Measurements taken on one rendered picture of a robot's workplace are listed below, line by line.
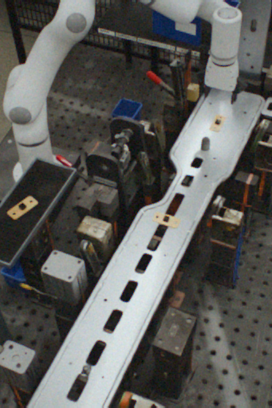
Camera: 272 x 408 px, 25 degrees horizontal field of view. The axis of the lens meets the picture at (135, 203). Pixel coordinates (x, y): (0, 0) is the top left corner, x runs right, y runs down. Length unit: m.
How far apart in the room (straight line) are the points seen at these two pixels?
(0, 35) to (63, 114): 1.87
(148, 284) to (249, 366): 0.44
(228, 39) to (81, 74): 1.13
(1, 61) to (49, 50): 2.34
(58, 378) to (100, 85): 1.55
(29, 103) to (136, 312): 0.75
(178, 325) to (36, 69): 0.89
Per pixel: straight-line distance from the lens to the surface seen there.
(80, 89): 2.82
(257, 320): 2.05
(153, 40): 2.49
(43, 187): 1.78
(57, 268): 1.66
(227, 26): 1.87
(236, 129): 2.15
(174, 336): 1.62
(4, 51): 4.32
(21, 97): 1.97
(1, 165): 2.38
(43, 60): 1.93
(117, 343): 1.65
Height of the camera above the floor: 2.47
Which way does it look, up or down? 50 degrees down
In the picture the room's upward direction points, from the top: 3 degrees counter-clockwise
